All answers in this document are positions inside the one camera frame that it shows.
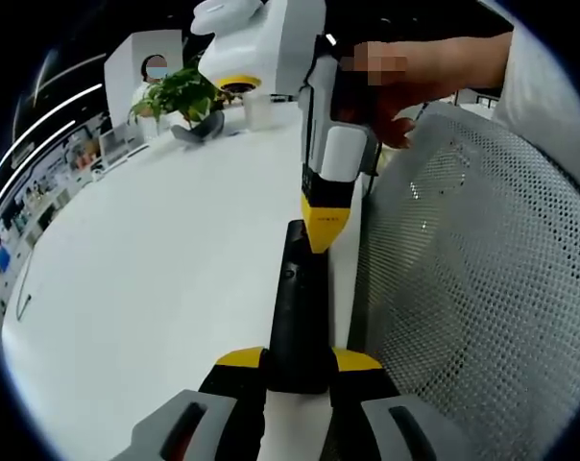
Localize white translucent cup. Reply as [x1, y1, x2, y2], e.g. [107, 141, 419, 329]
[241, 90, 273, 131]

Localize ceiling light strips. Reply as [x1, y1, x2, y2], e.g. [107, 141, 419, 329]
[0, 51, 107, 193]

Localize black remote control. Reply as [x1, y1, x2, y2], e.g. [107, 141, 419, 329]
[268, 219, 335, 396]

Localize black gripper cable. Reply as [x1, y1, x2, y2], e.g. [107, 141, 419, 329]
[361, 138, 383, 198]

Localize green potted plant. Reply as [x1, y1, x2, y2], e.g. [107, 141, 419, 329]
[129, 66, 227, 144]

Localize white mesh chair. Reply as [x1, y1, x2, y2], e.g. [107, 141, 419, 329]
[347, 103, 580, 461]

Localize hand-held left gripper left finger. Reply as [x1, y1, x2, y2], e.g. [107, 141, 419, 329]
[111, 345, 267, 461]

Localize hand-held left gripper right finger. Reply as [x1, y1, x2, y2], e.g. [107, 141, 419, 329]
[321, 348, 438, 461]

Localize grey table cable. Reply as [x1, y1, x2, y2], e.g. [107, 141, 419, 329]
[14, 247, 38, 321]

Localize person's right hand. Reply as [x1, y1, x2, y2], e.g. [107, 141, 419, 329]
[332, 37, 469, 150]

